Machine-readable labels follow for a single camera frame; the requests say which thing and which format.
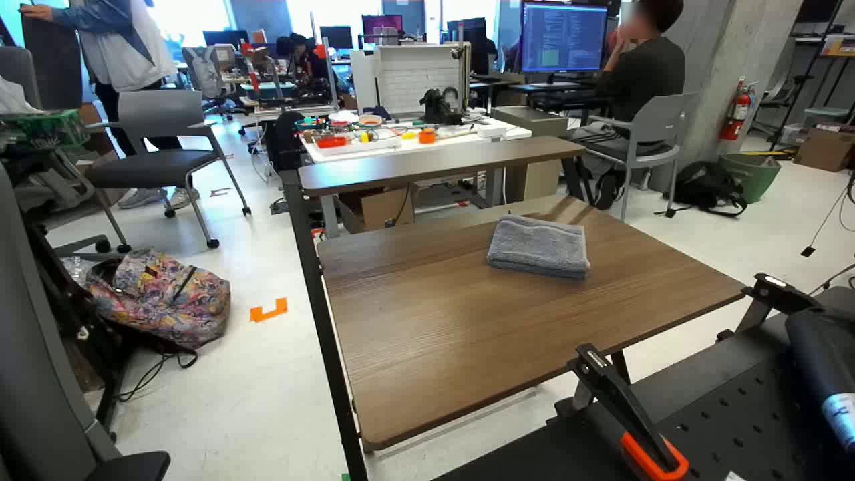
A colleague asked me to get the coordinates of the black desktop gadget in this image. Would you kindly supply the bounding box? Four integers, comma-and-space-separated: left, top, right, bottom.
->
417, 84, 464, 124

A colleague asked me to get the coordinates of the black metal shelf rack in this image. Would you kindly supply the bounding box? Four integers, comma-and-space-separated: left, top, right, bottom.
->
770, 0, 855, 150

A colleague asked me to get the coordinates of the brown cardboard box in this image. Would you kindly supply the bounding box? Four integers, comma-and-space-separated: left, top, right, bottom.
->
793, 124, 855, 174

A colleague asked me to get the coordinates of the dark grey cabinet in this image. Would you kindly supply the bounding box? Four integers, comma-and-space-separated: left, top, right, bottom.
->
20, 9, 86, 111

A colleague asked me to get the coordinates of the cardboard box under desk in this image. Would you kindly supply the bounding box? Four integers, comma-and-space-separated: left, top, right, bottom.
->
336, 184, 417, 235

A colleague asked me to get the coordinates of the seated person in dark shirt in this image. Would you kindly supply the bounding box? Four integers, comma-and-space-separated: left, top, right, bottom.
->
592, 0, 690, 127

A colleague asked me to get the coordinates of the black backpack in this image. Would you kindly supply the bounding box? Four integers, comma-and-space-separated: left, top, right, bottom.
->
666, 156, 747, 222

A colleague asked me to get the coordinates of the lit blue computer monitor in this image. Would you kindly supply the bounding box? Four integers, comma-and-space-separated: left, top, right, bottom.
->
517, 0, 608, 79

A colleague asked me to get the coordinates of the green patterned cloth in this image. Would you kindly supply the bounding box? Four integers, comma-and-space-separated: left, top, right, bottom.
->
0, 104, 90, 150

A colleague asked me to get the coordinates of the purple lit monitor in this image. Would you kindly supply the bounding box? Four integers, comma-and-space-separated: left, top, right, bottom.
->
357, 9, 409, 47

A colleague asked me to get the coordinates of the black bag beside desk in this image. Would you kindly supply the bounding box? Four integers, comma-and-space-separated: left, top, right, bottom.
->
265, 108, 309, 174

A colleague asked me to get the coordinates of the black metal table frame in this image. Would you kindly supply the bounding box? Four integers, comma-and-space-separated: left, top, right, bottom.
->
278, 166, 372, 481

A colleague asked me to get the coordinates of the white upright board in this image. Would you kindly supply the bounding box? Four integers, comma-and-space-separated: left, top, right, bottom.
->
350, 39, 475, 116

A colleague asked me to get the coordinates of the standing person in white top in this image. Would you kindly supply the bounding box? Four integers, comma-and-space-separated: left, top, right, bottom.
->
18, 0, 183, 155

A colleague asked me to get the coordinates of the dark grey office chair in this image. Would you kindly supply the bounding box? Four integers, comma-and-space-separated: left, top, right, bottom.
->
0, 162, 170, 481

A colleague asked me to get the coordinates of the green basket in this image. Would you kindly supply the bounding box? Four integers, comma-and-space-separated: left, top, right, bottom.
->
719, 151, 785, 206

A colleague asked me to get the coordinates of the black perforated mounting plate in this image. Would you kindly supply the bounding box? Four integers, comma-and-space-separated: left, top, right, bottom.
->
434, 303, 855, 481

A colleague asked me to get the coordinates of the grey chair with armrests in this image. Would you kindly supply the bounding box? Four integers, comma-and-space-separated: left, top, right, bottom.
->
583, 91, 698, 225

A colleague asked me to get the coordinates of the white table board with toys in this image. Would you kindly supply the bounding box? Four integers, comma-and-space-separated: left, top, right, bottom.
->
298, 108, 533, 166

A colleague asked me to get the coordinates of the long wooden desk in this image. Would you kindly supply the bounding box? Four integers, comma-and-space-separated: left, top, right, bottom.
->
297, 134, 589, 237

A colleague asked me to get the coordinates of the colourful patterned backpack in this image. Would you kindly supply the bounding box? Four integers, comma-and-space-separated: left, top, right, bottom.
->
86, 247, 234, 353

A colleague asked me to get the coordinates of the grey folded towel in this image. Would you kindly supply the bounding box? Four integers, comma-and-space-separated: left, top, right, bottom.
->
483, 213, 592, 279

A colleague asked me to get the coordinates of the orange floor tape marker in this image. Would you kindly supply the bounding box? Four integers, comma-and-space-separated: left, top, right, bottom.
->
247, 295, 290, 326

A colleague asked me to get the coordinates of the black clamp with orange handle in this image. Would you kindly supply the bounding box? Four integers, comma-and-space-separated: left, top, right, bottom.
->
556, 342, 694, 481

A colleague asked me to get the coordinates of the red fire extinguisher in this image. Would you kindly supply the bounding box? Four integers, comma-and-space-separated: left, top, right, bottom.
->
715, 76, 756, 143

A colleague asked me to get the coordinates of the black handheld device blue label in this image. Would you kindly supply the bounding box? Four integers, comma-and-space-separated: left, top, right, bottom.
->
782, 303, 855, 456

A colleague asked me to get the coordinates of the grey chair with metal legs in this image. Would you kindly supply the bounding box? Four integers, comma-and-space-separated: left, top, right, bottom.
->
80, 87, 254, 253

